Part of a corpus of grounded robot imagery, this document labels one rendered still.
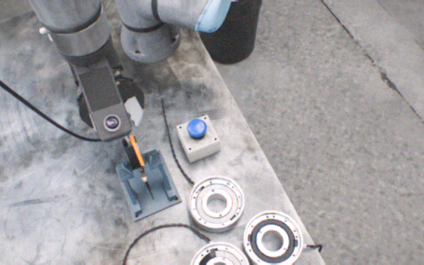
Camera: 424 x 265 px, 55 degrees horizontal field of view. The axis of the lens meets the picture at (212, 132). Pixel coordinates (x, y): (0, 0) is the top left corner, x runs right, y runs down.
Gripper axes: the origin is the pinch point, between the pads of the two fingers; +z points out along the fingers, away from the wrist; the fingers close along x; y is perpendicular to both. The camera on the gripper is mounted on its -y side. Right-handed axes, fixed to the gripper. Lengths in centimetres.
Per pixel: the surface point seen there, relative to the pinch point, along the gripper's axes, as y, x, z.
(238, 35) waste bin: 79, -61, 78
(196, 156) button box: -1.7, -11.3, 16.2
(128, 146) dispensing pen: -0.9, 0.4, 4.1
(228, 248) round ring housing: -21.9, -9.2, 15.0
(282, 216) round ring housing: -20.8, -20.7, 14.9
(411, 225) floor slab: -23, -85, 98
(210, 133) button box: 0.6, -15.7, 13.6
